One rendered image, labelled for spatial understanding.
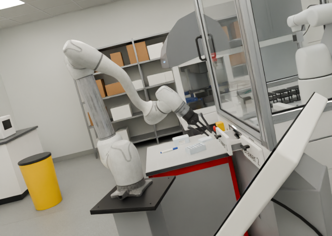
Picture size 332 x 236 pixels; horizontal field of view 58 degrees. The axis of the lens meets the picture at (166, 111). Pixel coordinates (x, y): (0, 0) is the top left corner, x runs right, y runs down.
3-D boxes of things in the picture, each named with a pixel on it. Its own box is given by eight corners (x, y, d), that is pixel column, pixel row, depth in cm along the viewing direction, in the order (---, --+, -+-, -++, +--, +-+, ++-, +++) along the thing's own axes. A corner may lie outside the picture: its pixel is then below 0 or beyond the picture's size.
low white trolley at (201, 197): (172, 276, 204) (145, 172, 193) (167, 228, 265) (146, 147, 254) (254, 255, 204) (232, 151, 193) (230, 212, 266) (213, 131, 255)
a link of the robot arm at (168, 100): (186, 96, 178) (173, 108, 186) (166, 79, 176) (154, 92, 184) (181, 106, 170) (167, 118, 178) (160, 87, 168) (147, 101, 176)
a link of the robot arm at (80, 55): (105, 49, 153) (99, 52, 165) (71, 30, 146) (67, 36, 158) (94, 71, 151) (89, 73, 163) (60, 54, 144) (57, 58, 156)
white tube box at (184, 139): (174, 146, 236) (173, 140, 236) (173, 143, 245) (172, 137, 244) (190, 142, 237) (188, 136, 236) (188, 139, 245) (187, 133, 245)
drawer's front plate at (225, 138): (229, 156, 168) (226, 137, 166) (218, 143, 197) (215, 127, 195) (232, 155, 168) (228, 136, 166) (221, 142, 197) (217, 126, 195)
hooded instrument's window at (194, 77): (183, 118, 262) (171, 68, 255) (170, 98, 438) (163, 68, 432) (308, 88, 263) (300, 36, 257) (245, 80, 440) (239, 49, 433)
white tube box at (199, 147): (190, 155, 206) (189, 149, 205) (186, 152, 214) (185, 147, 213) (206, 149, 209) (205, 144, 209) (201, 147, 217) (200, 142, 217)
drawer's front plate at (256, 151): (263, 172, 137) (258, 149, 135) (243, 154, 166) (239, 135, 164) (266, 171, 137) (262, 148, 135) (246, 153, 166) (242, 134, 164)
